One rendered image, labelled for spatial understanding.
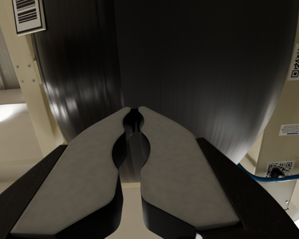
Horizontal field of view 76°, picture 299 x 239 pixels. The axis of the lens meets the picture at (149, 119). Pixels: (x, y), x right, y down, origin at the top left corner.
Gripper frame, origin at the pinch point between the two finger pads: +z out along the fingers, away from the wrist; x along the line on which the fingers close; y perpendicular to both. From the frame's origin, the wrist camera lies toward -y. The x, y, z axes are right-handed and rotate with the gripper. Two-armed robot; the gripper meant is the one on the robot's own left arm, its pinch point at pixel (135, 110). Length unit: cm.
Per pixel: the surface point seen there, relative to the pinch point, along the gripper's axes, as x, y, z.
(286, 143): 35, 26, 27
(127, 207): -38, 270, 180
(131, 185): -8, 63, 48
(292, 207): 74, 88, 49
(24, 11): -10.8, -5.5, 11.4
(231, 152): 11.8, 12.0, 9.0
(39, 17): -9.1, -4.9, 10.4
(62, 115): -9.5, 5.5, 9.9
